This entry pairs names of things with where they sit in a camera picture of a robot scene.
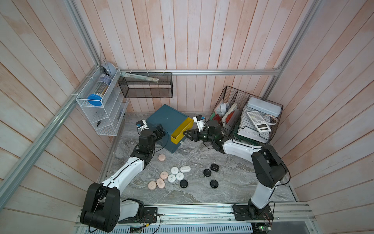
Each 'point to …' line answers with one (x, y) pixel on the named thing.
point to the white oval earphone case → (185, 168)
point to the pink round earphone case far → (161, 157)
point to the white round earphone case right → (179, 176)
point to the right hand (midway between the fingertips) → (184, 132)
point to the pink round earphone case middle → (163, 175)
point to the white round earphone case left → (171, 178)
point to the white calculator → (258, 122)
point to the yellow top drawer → (177, 135)
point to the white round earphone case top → (174, 170)
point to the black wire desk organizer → (246, 118)
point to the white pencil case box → (269, 107)
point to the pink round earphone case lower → (160, 183)
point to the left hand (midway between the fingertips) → (157, 129)
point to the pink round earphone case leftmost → (152, 185)
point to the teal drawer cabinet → (170, 119)
